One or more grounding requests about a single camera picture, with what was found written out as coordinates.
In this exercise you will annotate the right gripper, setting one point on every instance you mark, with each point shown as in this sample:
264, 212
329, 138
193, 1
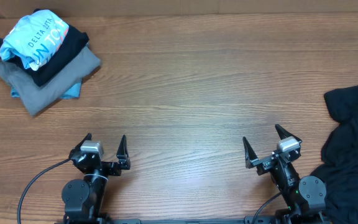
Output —
265, 163

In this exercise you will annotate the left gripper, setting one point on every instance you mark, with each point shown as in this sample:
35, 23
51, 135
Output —
114, 169

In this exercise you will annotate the black polo shirt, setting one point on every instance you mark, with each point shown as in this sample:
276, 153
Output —
339, 155

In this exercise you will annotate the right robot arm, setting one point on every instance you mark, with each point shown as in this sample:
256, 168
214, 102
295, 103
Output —
304, 197

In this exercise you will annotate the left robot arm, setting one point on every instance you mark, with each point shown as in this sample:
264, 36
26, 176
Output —
83, 198

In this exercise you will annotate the grey folded shirt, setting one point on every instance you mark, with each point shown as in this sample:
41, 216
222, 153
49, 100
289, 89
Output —
36, 98

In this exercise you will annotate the black folded shirt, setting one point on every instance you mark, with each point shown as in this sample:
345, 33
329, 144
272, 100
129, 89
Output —
72, 45

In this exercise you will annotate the light blue printed folded shirt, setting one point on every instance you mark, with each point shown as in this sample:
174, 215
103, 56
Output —
35, 39

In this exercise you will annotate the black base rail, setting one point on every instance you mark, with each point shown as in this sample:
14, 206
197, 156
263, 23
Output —
185, 221

